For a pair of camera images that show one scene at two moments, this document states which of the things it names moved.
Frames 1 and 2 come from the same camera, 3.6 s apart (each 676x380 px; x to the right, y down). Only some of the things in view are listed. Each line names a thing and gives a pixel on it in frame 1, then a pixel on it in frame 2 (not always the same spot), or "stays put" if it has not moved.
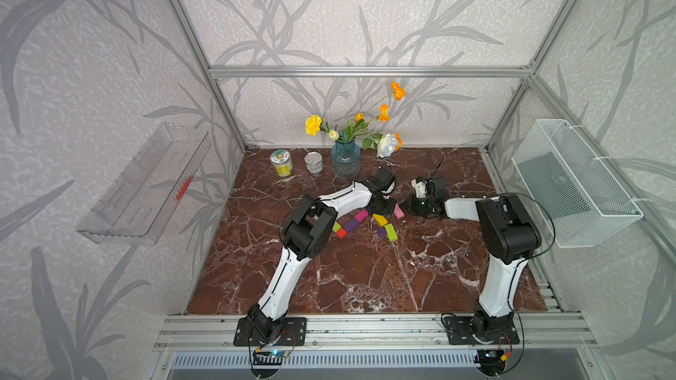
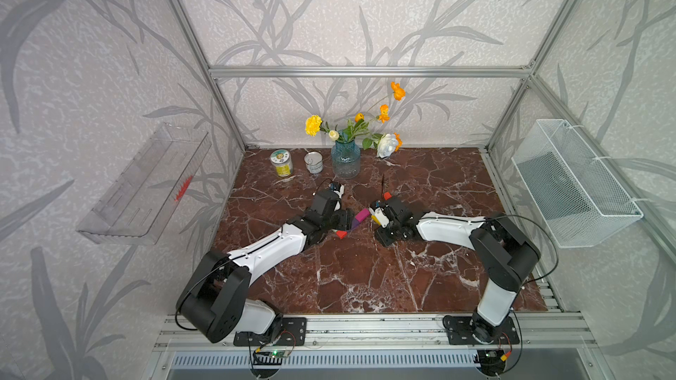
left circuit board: [273, 357] stays put
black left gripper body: [385, 207] to [336, 221]
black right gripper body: [422, 206] to [387, 234]
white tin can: [313, 161] stays put
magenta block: [362, 215] stays put
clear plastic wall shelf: [138, 208] stays put
